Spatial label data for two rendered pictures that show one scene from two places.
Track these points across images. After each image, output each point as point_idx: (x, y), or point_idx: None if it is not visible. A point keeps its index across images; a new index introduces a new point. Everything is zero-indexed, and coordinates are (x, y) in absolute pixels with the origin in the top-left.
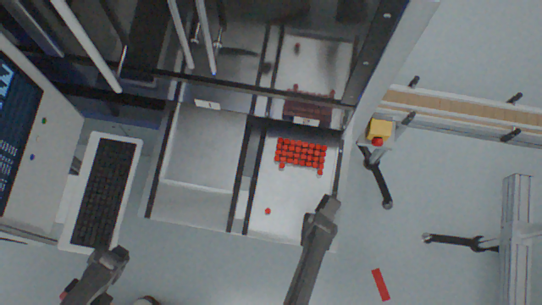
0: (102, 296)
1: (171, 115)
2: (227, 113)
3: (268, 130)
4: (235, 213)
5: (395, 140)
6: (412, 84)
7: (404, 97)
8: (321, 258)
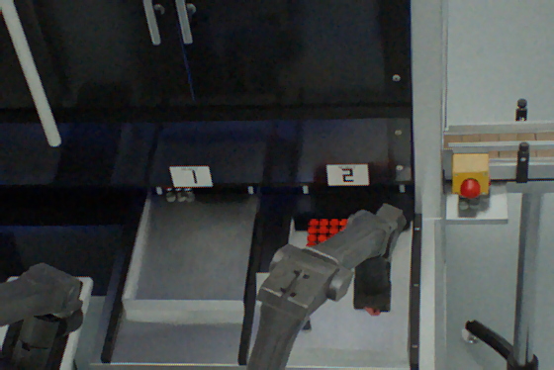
0: (45, 361)
1: (137, 221)
2: (226, 210)
3: (294, 223)
4: (251, 336)
5: (533, 260)
6: (519, 116)
7: (510, 140)
8: (368, 233)
